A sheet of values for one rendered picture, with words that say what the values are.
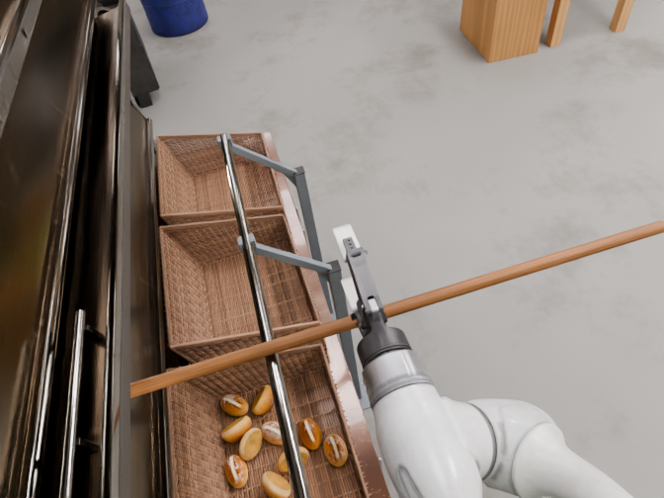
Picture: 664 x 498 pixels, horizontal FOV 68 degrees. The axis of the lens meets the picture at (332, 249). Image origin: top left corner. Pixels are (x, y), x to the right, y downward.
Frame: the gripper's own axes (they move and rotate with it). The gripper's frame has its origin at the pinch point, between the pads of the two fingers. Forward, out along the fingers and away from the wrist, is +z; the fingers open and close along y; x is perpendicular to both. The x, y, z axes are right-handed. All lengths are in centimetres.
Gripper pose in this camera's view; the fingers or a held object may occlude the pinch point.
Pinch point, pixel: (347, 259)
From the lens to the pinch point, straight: 83.0
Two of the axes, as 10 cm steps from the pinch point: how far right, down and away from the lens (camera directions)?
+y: 1.1, 6.4, 7.6
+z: -2.7, -7.1, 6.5
